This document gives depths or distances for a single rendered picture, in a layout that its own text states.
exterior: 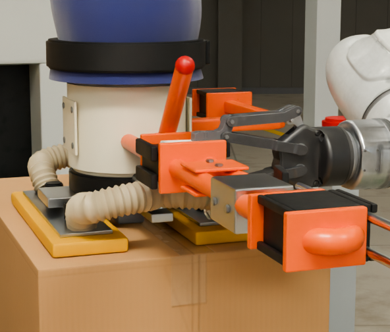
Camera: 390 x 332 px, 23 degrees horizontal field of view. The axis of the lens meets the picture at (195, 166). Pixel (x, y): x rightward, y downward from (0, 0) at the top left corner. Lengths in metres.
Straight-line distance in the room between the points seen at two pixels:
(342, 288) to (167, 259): 0.75
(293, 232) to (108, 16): 0.57
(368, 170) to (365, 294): 3.04
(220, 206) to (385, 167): 0.32
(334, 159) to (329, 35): 3.21
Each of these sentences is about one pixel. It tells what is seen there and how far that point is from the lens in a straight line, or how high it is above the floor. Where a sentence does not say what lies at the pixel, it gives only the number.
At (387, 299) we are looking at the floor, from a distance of 4.17.
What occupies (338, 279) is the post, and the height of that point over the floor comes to 0.72.
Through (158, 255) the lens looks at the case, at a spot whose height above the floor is 0.95.
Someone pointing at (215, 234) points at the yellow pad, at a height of 0.96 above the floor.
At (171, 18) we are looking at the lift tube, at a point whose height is 1.24.
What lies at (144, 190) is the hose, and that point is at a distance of 1.21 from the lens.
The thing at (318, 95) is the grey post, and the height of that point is 0.82.
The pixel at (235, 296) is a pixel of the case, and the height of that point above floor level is 0.89.
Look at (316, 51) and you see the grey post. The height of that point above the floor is 1.02.
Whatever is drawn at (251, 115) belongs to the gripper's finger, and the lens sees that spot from 1.15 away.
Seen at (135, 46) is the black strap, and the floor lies 1.21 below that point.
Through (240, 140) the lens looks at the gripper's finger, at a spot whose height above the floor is 1.10.
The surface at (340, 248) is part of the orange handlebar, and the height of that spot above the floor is 1.08.
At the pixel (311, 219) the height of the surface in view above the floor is 1.10.
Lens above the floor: 1.28
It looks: 10 degrees down
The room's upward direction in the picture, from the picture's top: straight up
